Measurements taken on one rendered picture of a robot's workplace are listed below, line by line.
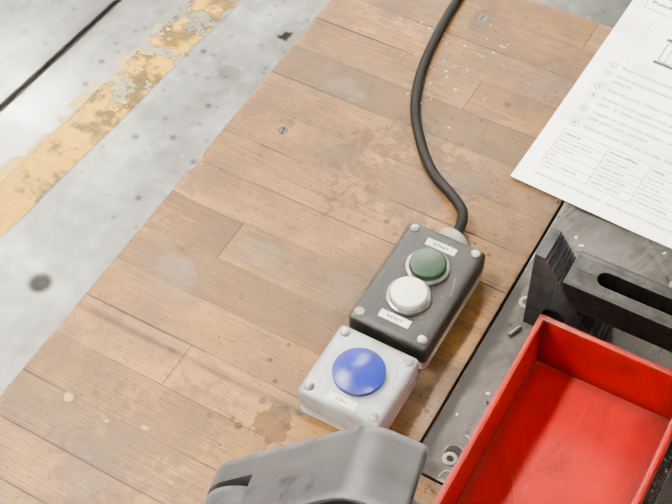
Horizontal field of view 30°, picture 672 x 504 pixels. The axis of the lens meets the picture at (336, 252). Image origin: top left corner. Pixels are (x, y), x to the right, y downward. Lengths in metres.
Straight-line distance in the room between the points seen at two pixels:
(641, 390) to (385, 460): 0.53
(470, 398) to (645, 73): 0.38
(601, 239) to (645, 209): 0.05
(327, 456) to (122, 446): 0.51
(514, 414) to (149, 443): 0.27
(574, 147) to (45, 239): 1.31
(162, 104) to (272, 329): 1.45
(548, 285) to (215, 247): 0.28
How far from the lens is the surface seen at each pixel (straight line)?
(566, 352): 0.95
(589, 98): 1.16
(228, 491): 0.50
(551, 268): 0.94
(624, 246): 1.06
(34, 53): 2.56
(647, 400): 0.96
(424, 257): 0.98
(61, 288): 2.17
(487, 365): 0.98
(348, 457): 0.44
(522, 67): 1.18
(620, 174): 1.10
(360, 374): 0.92
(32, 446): 0.97
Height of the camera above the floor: 1.73
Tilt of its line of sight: 53 degrees down
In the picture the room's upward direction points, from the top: 2 degrees counter-clockwise
